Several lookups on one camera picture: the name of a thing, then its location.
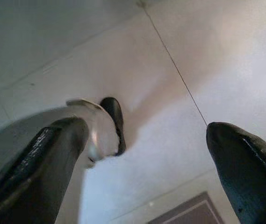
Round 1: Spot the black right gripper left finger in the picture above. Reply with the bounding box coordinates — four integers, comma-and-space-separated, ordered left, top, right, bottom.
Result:
0, 117, 89, 224

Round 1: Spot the brown floor mat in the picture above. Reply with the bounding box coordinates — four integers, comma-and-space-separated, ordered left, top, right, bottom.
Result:
148, 191, 224, 224

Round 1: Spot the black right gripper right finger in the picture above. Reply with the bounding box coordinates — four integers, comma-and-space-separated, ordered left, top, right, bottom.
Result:
205, 121, 266, 224

